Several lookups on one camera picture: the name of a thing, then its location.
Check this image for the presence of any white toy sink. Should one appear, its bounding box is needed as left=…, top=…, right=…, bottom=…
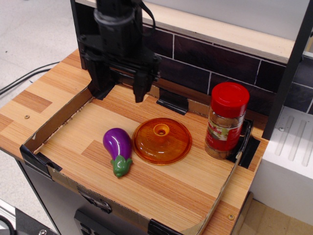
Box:
left=251, top=107, right=313, bottom=225

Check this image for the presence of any purple toy eggplant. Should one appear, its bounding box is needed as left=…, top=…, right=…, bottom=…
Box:
left=103, top=128, right=133, bottom=178

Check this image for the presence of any basil bottle red lid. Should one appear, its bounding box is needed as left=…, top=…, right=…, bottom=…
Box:
left=205, top=82, right=250, bottom=159

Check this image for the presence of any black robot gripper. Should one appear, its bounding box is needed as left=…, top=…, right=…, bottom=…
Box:
left=79, top=19, right=161, bottom=103

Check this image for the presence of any black floor cable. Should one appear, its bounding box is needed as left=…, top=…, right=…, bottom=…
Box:
left=0, top=61, right=61, bottom=95

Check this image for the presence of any black cabinet under table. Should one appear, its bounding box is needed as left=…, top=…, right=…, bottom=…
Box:
left=18, top=162, right=147, bottom=235

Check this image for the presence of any orange glass pot lid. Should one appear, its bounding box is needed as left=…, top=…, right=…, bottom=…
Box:
left=132, top=118, right=192, bottom=165

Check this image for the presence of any cardboard fence with black tape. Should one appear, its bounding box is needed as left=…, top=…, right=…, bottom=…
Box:
left=21, top=86, right=260, bottom=235

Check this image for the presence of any dark brick backsplash shelf unit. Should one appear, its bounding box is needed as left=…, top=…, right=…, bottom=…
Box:
left=70, top=0, right=313, bottom=139

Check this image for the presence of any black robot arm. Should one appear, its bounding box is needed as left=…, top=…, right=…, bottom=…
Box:
left=77, top=0, right=161, bottom=103

